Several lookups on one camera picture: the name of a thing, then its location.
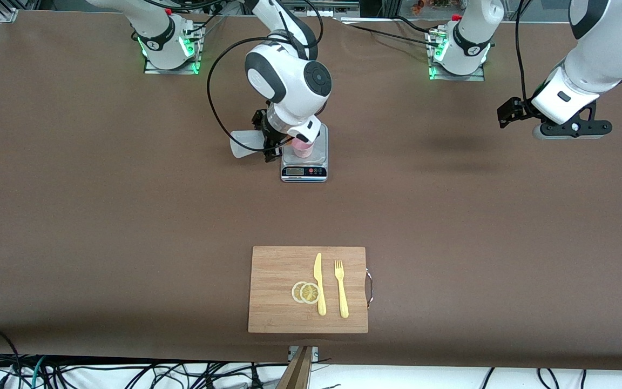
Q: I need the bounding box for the translucent sauce bottle orange cap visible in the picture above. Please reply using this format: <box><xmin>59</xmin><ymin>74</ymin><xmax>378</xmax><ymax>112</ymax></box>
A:
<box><xmin>229</xmin><ymin>130</ymin><xmax>268</xmax><ymax>159</ymax></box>

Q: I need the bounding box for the silver digital kitchen scale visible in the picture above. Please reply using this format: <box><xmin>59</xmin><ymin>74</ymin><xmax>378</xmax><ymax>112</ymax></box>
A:
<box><xmin>280</xmin><ymin>123</ymin><xmax>329</xmax><ymax>183</ymax></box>

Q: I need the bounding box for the white power strip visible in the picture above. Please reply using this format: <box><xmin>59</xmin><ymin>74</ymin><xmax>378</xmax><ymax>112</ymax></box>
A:
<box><xmin>280</xmin><ymin>0</ymin><xmax>361</xmax><ymax>18</ymax></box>

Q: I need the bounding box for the yellow plastic knife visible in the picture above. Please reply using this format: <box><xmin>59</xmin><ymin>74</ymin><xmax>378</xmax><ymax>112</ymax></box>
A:
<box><xmin>313</xmin><ymin>252</ymin><xmax>327</xmax><ymax>317</ymax></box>

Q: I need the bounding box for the yellow plastic fork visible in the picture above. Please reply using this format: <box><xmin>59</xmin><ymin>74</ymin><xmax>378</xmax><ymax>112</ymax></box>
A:
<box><xmin>334</xmin><ymin>259</ymin><xmax>350</xmax><ymax>319</ymax></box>

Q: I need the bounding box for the brown table cover sheet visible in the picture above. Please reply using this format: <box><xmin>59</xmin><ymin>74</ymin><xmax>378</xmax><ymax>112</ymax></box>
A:
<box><xmin>0</xmin><ymin>10</ymin><xmax>622</xmax><ymax>371</ymax></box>

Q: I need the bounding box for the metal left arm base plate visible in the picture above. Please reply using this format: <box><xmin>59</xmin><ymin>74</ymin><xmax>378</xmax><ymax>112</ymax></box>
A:
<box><xmin>429</xmin><ymin>30</ymin><xmax>485</xmax><ymax>82</ymax></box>

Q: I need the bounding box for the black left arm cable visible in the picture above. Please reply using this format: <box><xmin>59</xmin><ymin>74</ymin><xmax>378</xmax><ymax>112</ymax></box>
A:
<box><xmin>515</xmin><ymin>0</ymin><xmax>533</xmax><ymax>103</ymax></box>

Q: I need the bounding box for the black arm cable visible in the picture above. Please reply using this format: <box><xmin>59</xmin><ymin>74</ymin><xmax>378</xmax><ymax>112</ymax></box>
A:
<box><xmin>515</xmin><ymin>0</ymin><xmax>533</xmax><ymax>103</ymax></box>
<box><xmin>207</xmin><ymin>0</ymin><xmax>324</xmax><ymax>153</ymax></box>

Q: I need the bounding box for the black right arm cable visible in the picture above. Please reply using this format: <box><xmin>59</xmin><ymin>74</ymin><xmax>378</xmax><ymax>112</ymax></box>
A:
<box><xmin>207</xmin><ymin>0</ymin><xmax>324</xmax><ymax>153</ymax></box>

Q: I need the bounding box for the thick black table cable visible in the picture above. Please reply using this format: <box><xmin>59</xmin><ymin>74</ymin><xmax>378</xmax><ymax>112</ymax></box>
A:
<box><xmin>395</xmin><ymin>15</ymin><xmax>442</xmax><ymax>36</ymax></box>

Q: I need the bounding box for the thin black table cable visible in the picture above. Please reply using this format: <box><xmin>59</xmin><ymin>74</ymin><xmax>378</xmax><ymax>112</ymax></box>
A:
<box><xmin>341</xmin><ymin>21</ymin><xmax>434</xmax><ymax>46</ymax></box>

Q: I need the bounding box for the wooden post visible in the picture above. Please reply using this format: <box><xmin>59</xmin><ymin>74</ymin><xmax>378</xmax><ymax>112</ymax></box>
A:
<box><xmin>276</xmin><ymin>346</ymin><xmax>314</xmax><ymax>389</ymax></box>

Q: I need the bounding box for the teal floor cable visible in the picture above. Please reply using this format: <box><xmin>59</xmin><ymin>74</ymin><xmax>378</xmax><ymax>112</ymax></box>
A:
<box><xmin>29</xmin><ymin>356</ymin><xmax>47</xmax><ymax>389</ymax></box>

